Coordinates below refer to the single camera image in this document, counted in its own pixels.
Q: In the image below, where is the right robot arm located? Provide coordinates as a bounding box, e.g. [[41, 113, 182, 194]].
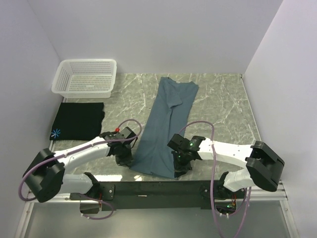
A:
[[167, 134, 285, 200]]

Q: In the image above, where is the black base beam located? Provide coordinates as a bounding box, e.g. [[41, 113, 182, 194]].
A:
[[69, 180, 248, 215]]

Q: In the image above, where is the white plastic basket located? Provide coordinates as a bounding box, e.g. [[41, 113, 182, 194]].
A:
[[52, 59, 117, 99]]

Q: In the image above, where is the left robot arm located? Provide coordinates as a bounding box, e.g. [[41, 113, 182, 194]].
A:
[[24, 127, 137, 203]]

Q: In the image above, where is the folded black t-shirt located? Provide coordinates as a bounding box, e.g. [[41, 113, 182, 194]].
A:
[[50, 103, 105, 141]]

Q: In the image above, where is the aluminium rail frame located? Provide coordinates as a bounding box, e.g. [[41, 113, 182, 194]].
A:
[[14, 74, 295, 238]]

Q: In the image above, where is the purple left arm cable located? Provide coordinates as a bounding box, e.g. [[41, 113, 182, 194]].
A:
[[18, 119, 143, 221]]

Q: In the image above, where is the blue-grey t-shirt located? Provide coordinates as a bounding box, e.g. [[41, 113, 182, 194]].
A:
[[130, 77, 199, 179]]

